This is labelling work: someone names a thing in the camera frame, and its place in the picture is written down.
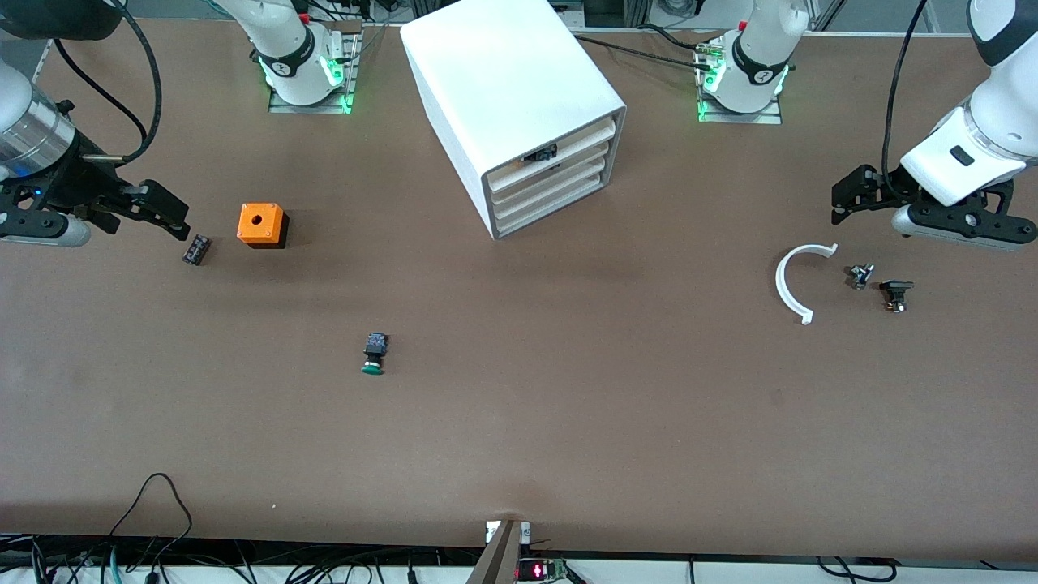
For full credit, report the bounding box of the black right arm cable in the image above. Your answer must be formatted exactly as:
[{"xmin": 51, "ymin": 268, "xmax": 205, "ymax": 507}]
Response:
[{"xmin": 53, "ymin": 0, "xmax": 163, "ymax": 165}]

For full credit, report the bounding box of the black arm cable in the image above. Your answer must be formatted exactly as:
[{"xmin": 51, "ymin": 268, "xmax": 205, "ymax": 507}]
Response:
[
  {"xmin": 882, "ymin": 0, "xmax": 930, "ymax": 195},
  {"xmin": 53, "ymin": 0, "xmax": 163, "ymax": 165}
]

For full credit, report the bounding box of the black braided table cable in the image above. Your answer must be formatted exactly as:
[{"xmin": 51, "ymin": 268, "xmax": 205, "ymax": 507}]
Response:
[{"xmin": 572, "ymin": 34, "xmax": 718, "ymax": 75}]

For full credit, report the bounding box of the white curved plastic arc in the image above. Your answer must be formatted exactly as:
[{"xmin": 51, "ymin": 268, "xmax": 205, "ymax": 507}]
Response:
[{"xmin": 775, "ymin": 243, "xmax": 839, "ymax": 325}]

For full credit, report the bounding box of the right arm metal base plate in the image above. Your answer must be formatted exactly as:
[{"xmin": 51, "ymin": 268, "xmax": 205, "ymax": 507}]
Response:
[{"xmin": 268, "ymin": 32, "xmax": 355, "ymax": 114}]

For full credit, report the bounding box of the small red LED device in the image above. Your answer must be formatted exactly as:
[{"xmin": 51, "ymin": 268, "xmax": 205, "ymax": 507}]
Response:
[{"xmin": 517, "ymin": 558, "xmax": 568, "ymax": 583}]

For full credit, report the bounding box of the orange button enclosure box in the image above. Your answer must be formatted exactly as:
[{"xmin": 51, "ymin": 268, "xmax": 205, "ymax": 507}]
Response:
[{"xmin": 237, "ymin": 203, "xmax": 290, "ymax": 250}]

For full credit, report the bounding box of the black cable tangle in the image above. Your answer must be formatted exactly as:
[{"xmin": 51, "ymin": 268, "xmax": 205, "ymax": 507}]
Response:
[{"xmin": 0, "ymin": 535, "xmax": 455, "ymax": 584}]

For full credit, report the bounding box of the thin black looped cable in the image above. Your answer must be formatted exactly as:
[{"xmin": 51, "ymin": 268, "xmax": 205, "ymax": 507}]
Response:
[{"xmin": 109, "ymin": 473, "xmax": 194, "ymax": 560}]

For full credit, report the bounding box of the metal frame corner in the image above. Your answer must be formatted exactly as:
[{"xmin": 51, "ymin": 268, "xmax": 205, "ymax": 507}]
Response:
[{"xmin": 466, "ymin": 519, "xmax": 532, "ymax": 584}]

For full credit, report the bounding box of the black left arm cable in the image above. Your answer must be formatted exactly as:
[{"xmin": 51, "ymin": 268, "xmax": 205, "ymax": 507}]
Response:
[{"xmin": 882, "ymin": 0, "xmax": 930, "ymax": 195}]

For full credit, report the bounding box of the green push button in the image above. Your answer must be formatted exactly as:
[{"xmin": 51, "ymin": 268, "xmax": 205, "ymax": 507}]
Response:
[{"xmin": 361, "ymin": 332, "xmax": 389, "ymax": 376}]

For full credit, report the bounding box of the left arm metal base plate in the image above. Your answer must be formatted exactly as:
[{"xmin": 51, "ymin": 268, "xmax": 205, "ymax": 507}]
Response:
[{"xmin": 697, "ymin": 41, "xmax": 783, "ymax": 125}]

